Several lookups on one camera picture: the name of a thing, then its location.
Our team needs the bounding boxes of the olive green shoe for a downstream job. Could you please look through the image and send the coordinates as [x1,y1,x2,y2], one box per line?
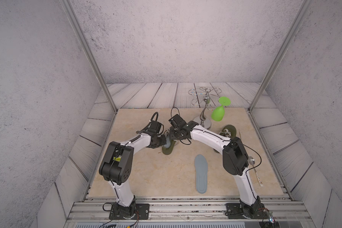
[162,130,176,155]
[218,124,237,140]

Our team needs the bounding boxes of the grey insole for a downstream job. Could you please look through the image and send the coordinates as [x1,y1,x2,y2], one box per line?
[194,154,208,194]
[163,135,172,149]

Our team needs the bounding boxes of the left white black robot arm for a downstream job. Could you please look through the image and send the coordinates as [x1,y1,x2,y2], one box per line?
[99,121,166,207]

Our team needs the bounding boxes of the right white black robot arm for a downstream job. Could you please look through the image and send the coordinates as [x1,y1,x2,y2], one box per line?
[162,114,260,206]

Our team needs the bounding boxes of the hanging green plastic wine glass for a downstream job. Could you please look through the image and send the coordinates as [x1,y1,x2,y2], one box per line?
[211,97,231,122]

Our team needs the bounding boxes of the silver metal glass stand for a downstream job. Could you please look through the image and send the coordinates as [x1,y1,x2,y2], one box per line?
[188,87,222,129]

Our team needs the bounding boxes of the metal spoon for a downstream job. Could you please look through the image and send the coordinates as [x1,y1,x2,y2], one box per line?
[248,156,263,187]

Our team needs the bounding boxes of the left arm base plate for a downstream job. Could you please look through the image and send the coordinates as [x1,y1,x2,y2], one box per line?
[109,203,150,220]

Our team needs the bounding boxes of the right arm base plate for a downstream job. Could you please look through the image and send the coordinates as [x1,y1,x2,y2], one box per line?
[225,202,270,219]

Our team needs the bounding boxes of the aluminium rail base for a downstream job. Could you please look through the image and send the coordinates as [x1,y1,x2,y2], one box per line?
[66,194,315,228]

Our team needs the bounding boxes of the left aluminium frame post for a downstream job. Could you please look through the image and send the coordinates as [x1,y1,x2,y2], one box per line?
[60,0,118,113]

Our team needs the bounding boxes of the aluminium frame post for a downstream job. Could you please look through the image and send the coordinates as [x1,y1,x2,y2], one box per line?
[248,0,313,113]
[60,0,118,113]

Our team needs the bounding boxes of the right aluminium frame post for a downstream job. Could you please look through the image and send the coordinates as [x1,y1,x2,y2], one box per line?
[248,0,313,113]

